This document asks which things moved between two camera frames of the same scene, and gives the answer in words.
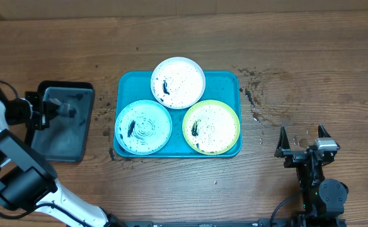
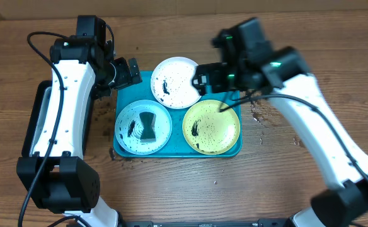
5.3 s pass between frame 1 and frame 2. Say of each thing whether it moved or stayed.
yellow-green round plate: stayed
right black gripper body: moved
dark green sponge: moved
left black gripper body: moved
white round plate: stayed
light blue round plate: stayed
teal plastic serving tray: stayed
